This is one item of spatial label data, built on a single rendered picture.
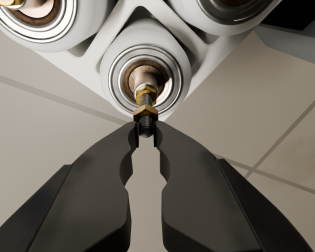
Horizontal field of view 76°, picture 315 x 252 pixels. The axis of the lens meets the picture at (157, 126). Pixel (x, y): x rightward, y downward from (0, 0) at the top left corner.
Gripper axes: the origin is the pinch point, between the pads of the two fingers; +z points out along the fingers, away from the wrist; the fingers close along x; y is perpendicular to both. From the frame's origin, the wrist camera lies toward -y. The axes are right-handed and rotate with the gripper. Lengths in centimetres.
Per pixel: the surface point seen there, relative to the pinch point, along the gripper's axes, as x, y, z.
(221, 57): 9.9, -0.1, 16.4
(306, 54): 24.2, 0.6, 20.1
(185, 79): 4.0, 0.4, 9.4
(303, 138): 44, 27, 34
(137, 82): -0.7, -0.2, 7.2
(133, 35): -1.0, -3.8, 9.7
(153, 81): 0.7, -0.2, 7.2
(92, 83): -7.4, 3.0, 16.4
